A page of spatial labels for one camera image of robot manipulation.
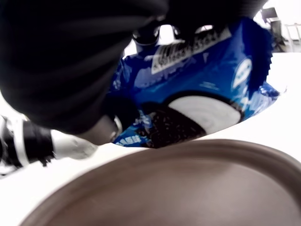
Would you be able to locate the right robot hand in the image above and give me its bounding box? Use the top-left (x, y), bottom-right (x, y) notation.
top-left (0, 0), bottom-right (269, 146)

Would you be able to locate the blue Oreo cookie pack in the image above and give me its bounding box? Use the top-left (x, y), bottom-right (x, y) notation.
top-left (103, 17), bottom-right (282, 149)

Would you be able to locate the round dark brown tray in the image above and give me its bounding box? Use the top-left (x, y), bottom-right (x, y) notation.
top-left (18, 138), bottom-right (301, 226)

